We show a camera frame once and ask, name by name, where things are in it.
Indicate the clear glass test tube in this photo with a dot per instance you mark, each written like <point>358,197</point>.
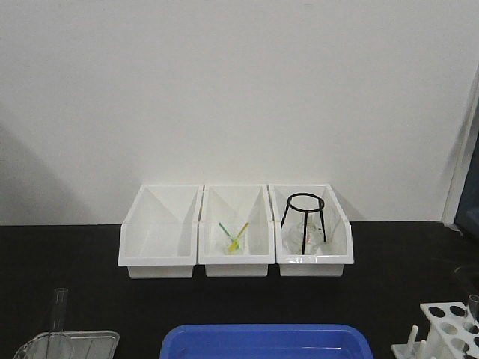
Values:
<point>59,306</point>

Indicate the white test tube rack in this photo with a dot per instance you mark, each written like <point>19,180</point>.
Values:
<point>446,338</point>

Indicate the test tube in rack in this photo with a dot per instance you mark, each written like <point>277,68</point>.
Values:
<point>471,314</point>

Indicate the white middle storage bin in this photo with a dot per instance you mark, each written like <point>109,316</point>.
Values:
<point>233,205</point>

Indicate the white storage bin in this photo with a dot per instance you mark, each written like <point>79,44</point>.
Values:
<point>333,255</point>
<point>159,235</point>
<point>233,205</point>

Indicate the green yellow plastic droppers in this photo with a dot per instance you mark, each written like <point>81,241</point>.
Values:
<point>235,243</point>

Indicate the black metal tripod stand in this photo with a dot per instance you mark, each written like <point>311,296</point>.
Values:
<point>304,206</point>

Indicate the clear glass flask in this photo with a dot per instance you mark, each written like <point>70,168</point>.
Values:
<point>303,239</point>

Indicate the white right storage bin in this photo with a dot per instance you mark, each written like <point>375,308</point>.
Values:
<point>333,255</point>

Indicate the white left storage bin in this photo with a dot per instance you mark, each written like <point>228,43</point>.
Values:
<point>159,235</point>

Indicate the blue plastic tray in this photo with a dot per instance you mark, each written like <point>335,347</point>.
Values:
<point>265,341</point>

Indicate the grey metal tray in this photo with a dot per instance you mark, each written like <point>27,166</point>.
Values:
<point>90,344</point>

